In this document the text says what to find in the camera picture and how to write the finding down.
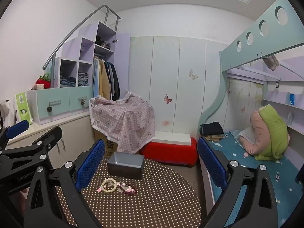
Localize light blue shirt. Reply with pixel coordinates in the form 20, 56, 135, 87
92, 58, 100, 98

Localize strawberry plush toy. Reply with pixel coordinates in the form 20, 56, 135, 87
32, 74, 51, 90

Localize purple wall shelf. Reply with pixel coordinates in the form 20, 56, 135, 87
226, 59, 304, 133

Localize white plastic bag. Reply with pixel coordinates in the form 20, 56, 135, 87
0, 100, 11, 129

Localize pale green wardrobe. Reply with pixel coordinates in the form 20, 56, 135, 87
128, 36, 228, 138

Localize cardboard box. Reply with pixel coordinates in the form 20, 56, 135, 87
94, 123, 119, 158

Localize dark clothes pile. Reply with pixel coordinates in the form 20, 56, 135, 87
96, 36, 112, 49

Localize purple stair cabinet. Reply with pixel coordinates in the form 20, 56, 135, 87
51, 21, 131, 101

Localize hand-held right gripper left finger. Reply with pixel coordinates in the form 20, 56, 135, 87
23, 139, 106, 228

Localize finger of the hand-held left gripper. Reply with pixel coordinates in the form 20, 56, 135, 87
0, 120, 29, 150
0, 126, 63, 171

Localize dark jackets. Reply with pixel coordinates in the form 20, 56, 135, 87
104, 60, 121, 101

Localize red stool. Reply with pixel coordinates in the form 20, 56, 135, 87
139, 136, 198, 168

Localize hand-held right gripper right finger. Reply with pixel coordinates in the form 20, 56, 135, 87
197, 137, 279, 228

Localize grey metal handrail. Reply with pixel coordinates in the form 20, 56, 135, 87
43, 5, 121, 70

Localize dark red bead bracelet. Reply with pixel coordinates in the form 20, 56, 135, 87
119, 182, 138, 196

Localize teal bunk bed frame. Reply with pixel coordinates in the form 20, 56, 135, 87
198, 0, 304, 133

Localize grey lamp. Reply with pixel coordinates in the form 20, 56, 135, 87
262, 55, 281, 71

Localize green packet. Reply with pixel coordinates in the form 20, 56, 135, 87
15, 92, 34, 125

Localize tan scarf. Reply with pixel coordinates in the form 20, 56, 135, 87
205, 134, 229, 142

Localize beige coat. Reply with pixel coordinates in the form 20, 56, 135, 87
98, 59, 112, 100

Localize cream bead bracelet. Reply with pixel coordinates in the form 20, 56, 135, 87
101, 178, 119, 193

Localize folded jeans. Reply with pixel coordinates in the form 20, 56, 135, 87
78, 72, 89, 86
59, 72, 77, 87

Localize blue bed sheet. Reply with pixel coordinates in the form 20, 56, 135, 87
201, 129, 304, 228

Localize cream low cabinet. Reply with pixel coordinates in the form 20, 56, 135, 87
5, 112, 95, 169

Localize teal drawer chest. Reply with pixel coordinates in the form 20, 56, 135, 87
27, 85, 93, 126

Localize white pillow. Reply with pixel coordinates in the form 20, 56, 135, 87
238, 126, 256, 145

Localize pink checked cloth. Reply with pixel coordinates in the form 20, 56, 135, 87
89, 90, 156, 154

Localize grey metal box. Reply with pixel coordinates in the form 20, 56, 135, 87
107, 152, 145, 180

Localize folded black clothes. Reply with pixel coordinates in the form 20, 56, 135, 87
199, 122, 224, 136

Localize pink and green pillow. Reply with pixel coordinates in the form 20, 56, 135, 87
254, 104, 289, 161

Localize white board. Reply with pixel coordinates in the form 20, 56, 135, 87
153, 131, 192, 146

